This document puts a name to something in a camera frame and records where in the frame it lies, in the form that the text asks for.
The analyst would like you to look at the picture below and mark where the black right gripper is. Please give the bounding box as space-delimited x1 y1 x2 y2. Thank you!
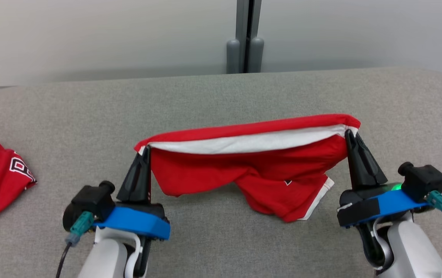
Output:
339 129 403 206

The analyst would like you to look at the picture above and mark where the grey metal partition post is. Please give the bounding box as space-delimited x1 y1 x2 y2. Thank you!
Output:
235 0 262 74

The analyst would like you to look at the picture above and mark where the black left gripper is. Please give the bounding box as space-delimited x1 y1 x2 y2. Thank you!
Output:
115 145 167 221

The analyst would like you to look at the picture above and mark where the black left camera cable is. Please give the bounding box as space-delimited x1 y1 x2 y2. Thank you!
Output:
55 241 74 278

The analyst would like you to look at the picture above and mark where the teal left camera connector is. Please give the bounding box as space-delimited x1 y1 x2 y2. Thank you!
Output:
66 211 95 246

